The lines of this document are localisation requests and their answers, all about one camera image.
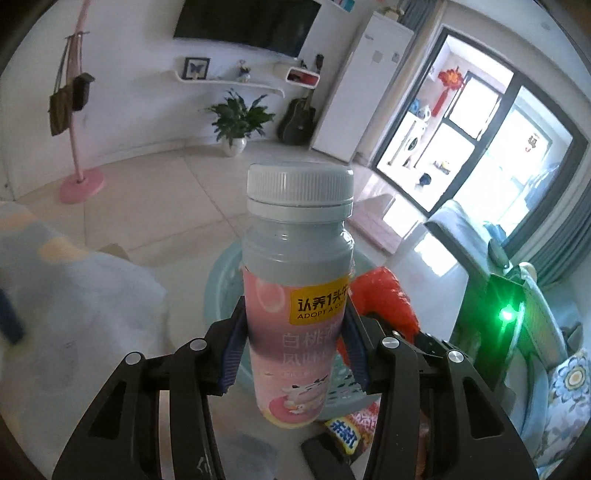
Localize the brown tote bag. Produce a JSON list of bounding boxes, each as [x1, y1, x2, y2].
[[48, 36, 73, 136]]

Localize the green potted plant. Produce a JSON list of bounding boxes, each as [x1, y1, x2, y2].
[[205, 89, 276, 157]]

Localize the black small bag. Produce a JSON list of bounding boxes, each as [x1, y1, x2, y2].
[[71, 34, 96, 112]]

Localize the yellow snack wrapper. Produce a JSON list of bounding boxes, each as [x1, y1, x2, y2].
[[324, 399, 381, 458]]

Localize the white curved wall shelf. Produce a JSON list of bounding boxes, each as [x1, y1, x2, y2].
[[166, 70, 286, 98]]

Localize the teal plastic laundry basket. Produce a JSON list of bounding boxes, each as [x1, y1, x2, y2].
[[204, 240, 380, 420]]

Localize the pink folded mat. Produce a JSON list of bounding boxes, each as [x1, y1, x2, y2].
[[348, 193, 402, 255]]

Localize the black wall television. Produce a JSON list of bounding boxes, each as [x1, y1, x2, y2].
[[173, 0, 321, 58]]

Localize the grey sofa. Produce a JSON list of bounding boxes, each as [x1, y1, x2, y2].
[[423, 198, 514, 324]]

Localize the red chinese knot decoration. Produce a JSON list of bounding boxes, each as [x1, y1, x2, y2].
[[432, 67, 464, 116]]

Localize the black acoustic guitar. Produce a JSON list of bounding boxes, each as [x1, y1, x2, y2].
[[277, 54, 325, 146]]

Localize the white washing machine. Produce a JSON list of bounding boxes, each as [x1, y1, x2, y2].
[[389, 112, 427, 167]]

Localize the floral cushion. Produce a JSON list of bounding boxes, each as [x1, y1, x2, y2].
[[534, 348, 590, 468]]

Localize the pink coat rack stand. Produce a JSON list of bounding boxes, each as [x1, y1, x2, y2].
[[58, 0, 105, 204]]

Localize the orange red plastic bag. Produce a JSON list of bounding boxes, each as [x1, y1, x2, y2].
[[348, 266, 421, 344]]

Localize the framed butterfly picture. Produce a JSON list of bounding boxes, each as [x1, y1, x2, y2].
[[181, 57, 211, 81]]

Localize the white red wall cube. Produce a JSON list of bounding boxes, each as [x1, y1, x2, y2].
[[286, 67, 321, 90]]

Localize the small flower figurine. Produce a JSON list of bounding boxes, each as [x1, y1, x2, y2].
[[236, 60, 250, 83]]

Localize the pink yogurt drink bottle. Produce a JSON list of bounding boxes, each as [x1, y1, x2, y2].
[[242, 162, 355, 429]]

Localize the white tall cabinet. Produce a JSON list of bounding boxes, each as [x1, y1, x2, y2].
[[311, 12, 414, 163]]

